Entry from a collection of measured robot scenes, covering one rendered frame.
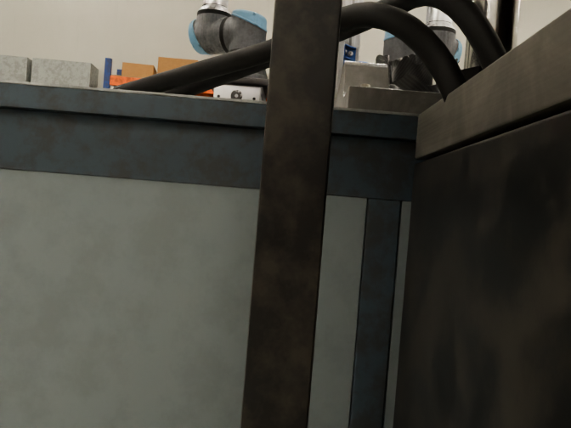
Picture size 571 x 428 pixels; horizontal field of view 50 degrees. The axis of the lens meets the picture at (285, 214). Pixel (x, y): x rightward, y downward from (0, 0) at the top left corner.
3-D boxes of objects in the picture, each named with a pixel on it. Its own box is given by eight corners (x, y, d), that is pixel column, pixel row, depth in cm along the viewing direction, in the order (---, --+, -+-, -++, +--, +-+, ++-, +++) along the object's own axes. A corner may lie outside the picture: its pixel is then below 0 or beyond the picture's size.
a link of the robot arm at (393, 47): (374, 65, 201) (377, 24, 201) (408, 72, 206) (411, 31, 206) (395, 59, 190) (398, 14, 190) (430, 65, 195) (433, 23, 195)
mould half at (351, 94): (325, 150, 153) (330, 96, 152) (430, 159, 153) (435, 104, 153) (346, 121, 103) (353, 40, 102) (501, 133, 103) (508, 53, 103)
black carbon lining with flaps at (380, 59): (355, 121, 146) (358, 81, 146) (422, 126, 146) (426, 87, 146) (377, 92, 112) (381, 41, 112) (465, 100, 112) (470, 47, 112)
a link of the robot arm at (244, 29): (253, 47, 191) (257, 4, 191) (217, 49, 197) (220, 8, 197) (272, 58, 201) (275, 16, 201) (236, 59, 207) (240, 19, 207)
